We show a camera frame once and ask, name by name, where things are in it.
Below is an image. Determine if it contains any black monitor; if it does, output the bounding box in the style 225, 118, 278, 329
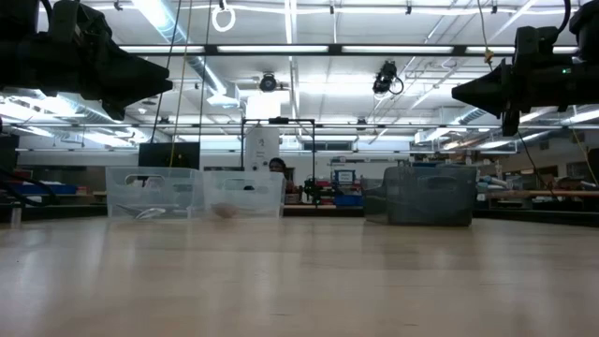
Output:
139, 141, 201, 169

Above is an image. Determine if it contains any black cable with yellow tag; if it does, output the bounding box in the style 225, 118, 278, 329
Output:
475, 0, 559, 198

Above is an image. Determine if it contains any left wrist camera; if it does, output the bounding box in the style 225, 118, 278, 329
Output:
46, 0, 111, 38

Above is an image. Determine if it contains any black table frame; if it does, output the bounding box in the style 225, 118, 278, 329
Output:
0, 201, 599, 227

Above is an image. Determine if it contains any black hanging cable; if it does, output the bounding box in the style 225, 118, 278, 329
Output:
197, 0, 214, 144
149, 0, 183, 144

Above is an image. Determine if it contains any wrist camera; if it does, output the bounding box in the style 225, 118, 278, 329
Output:
513, 25, 562, 66
46, 0, 111, 38

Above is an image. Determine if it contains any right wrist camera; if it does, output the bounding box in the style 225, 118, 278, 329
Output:
513, 25, 562, 66

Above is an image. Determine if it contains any person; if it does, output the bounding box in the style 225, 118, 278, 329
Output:
269, 157, 290, 182

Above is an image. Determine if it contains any clear plastic bin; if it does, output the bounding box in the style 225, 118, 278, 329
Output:
105, 167, 205, 220
203, 170, 287, 219

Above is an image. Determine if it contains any white cable ring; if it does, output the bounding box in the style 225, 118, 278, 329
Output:
211, 3, 237, 33

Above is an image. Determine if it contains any small blue storage bin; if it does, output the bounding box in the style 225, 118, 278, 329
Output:
334, 194, 364, 208

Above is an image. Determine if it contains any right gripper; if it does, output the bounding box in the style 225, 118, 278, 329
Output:
452, 60, 599, 137

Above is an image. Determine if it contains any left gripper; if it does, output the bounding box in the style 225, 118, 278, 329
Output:
0, 30, 173, 122

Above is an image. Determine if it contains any white cylinder tank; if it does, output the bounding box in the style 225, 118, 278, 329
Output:
243, 125, 281, 172

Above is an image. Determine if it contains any dark grey plastic bin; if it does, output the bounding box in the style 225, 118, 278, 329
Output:
363, 164, 478, 228

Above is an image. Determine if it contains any overhead light bar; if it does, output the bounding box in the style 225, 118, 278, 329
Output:
119, 44, 581, 57

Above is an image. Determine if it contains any long blue bin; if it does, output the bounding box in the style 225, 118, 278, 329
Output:
8, 183, 79, 196

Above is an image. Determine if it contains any black ceiling camera with cable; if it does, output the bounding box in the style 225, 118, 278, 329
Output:
373, 60, 404, 96

